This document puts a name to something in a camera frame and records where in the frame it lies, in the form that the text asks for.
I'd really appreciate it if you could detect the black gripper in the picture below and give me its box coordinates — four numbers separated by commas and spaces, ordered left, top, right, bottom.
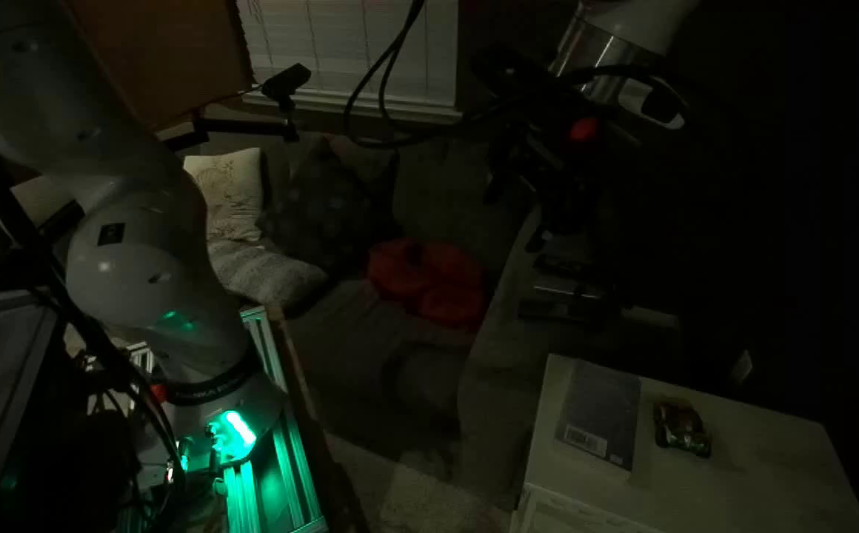
536, 130, 644, 283

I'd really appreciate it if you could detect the black remote with silver pad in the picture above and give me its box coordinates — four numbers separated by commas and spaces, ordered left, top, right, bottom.
518, 298, 614, 327

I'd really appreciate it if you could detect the silver remote control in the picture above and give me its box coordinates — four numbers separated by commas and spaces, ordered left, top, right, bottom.
614, 306, 685, 332

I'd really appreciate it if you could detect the red cloth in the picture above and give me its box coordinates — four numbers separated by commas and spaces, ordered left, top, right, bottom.
365, 234, 494, 336

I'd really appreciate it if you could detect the white side table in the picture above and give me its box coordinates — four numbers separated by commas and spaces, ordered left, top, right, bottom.
509, 354, 859, 533

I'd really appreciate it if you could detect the dark patterned pillow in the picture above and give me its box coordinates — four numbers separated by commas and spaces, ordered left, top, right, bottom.
262, 133, 401, 274

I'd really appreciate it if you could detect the white window blind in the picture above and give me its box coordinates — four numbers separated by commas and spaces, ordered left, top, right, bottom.
234, 0, 465, 129

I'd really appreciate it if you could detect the white pillow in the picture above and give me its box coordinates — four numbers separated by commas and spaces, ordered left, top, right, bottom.
180, 145, 328, 311

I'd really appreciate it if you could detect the brown wooden panel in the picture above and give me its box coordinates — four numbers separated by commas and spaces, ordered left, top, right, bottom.
59, 0, 256, 136

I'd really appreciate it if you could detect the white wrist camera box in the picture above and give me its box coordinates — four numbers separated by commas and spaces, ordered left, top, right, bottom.
586, 68, 690, 133

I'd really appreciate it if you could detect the black camera on stand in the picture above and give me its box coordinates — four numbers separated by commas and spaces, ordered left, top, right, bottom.
189, 62, 317, 145

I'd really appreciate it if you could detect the green lit robot base mount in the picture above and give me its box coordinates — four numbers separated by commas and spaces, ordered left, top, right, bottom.
137, 306, 333, 533

